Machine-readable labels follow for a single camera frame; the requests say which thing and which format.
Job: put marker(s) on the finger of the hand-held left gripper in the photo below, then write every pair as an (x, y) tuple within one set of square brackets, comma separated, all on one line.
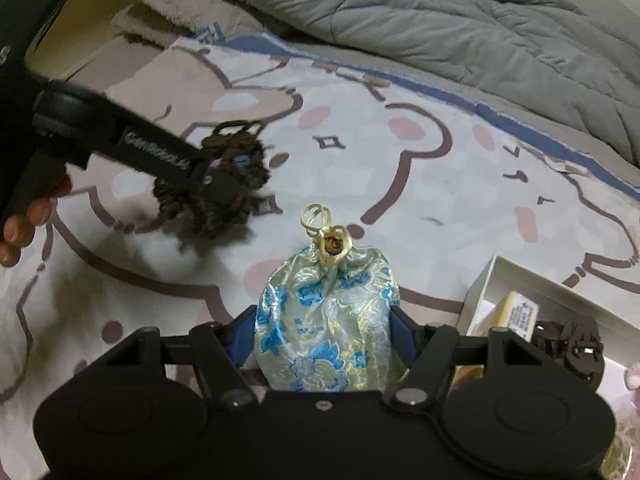
[(217, 180)]

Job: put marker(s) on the printed bear blanket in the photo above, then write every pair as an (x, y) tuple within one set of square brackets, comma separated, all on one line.
[(350, 125)]

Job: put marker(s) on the grey comforter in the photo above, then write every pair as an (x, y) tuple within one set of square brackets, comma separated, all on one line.
[(425, 20)]

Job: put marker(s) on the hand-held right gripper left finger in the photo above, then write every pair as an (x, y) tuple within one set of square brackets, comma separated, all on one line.
[(242, 332)]

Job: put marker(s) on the yellow small packet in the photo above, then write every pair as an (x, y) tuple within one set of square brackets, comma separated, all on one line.
[(515, 310)]

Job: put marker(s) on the pink knitted item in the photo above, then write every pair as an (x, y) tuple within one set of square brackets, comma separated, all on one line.
[(630, 375)]

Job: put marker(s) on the brown hair claw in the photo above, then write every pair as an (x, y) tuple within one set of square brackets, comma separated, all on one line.
[(570, 345)]

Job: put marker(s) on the dark crocheted scrunchie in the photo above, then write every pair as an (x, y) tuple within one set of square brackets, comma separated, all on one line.
[(215, 225)]

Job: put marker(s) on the person's left hand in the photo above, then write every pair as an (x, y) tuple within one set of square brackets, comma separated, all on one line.
[(40, 212)]

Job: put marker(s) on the beige fleece blanket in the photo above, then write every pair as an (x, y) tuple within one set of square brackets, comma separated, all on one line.
[(165, 10)]

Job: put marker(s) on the white cardboard box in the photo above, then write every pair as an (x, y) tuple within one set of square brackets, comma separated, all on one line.
[(550, 295)]

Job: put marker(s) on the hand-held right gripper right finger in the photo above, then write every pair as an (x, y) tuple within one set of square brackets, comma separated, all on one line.
[(400, 332)]

